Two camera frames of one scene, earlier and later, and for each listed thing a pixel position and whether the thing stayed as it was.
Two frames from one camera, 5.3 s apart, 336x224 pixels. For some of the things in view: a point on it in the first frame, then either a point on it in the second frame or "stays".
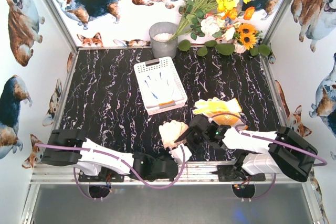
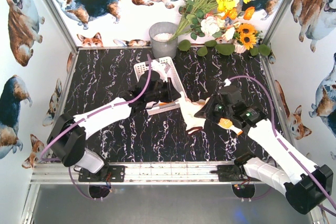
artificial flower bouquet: (216, 3) stays
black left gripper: (171, 168) → (168, 92)
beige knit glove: (170, 131) → (189, 109)
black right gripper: (196, 131) → (210, 108)
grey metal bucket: (160, 34) stays
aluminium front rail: (192, 173) stays
